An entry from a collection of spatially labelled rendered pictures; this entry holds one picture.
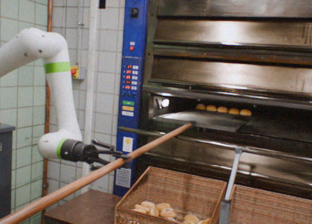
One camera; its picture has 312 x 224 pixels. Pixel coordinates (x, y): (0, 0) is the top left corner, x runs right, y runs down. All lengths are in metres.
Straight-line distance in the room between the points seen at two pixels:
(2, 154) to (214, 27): 1.43
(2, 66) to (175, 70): 1.16
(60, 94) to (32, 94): 1.17
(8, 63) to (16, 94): 1.13
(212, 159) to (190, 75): 0.57
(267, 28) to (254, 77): 0.29
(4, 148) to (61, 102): 0.42
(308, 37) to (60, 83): 1.38
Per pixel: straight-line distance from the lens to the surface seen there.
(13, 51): 1.44
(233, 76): 2.15
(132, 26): 2.37
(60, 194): 1.00
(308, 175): 2.18
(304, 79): 2.12
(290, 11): 2.16
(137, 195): 2.27
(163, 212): 2.23
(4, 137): 1.80
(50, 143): 1.45
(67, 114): 1.55
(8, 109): 2.56
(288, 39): 2.12
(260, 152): 1.79
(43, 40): 1.42
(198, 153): 2.25
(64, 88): 1.55
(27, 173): 2.81
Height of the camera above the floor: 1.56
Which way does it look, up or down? 9 degrees down
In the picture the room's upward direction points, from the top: 5 degrees clockwise
